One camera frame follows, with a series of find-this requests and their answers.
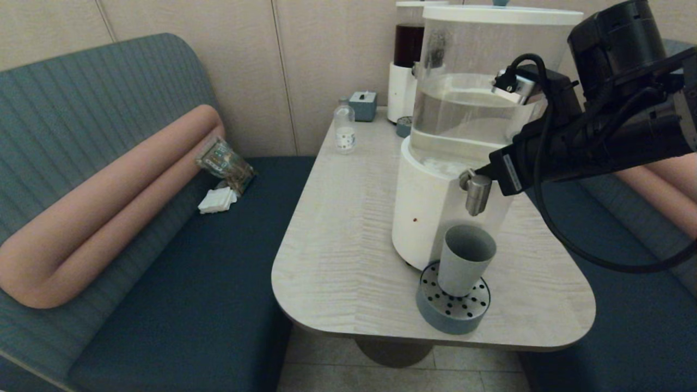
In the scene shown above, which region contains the metal dispenser tap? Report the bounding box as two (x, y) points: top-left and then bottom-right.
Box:
(459, 168), (493, 217)

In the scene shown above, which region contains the grey-blue plastic cup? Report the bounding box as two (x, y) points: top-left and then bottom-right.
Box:
(437, 224), (497, 298)

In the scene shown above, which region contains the large clear water dispenser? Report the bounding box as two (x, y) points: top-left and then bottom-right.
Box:
(391, 5), (584, 272)

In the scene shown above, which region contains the short pink bolster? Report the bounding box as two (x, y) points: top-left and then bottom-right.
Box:
(614, 154), (697, 241)

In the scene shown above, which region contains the small blue box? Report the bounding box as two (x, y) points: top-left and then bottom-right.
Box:
(350, 91), (378, 122)

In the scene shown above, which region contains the dark drink dispenser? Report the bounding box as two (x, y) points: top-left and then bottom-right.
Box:
(388, 1), (436, 124)

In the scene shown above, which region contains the blue perforated drip tray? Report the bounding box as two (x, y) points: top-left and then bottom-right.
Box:
(417, 261), (492, 335)

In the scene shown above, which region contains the small clear bottle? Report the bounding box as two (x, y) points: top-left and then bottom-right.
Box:
(334, 98), (357, 155)

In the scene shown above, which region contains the teal bench without items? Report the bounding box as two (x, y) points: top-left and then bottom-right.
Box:
(520, 38), (697, 392)

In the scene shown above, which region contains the white napkin stack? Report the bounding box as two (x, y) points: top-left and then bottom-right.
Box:
(197, 187), (238, 214)

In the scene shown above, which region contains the teal bench with snack packet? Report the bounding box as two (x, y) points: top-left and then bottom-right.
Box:
(0, 33), (317, 392)

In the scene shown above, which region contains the long folded pink bolster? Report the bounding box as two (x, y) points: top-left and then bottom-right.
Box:
(0, 105), (225, 309)

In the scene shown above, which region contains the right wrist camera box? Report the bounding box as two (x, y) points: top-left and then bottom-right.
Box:
(492, 64), (579, 110)

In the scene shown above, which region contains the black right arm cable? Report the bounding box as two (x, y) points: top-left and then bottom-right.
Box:
(504, 53), (697, 274)

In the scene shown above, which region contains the ribbed table pedestal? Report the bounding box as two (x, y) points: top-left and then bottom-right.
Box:
(355, 339), (435, 369)

